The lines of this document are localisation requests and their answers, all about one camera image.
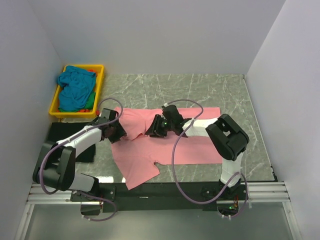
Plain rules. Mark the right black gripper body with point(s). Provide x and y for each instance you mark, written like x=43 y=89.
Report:
x=162 y=126

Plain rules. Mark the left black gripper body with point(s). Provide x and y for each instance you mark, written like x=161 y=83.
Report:
x=117 y=131

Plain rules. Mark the pink t shirt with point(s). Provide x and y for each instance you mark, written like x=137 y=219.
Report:
x=136 y=155

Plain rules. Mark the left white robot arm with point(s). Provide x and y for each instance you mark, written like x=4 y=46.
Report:
x=55 y=167

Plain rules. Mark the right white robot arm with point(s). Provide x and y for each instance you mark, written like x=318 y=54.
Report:
x=228 y=138

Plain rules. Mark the green t shirt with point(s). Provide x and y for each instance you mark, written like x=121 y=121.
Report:
x=73 y=107

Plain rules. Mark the folded black t shirt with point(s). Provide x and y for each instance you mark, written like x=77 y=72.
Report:
x=60 y=130

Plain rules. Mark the teal t shirt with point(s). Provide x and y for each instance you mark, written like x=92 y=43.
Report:
x=76 y=85

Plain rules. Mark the black base beam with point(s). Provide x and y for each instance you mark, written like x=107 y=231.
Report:
x=209 y=196

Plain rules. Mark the aluminium rail frame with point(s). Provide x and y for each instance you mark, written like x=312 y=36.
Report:
x=266 y=215

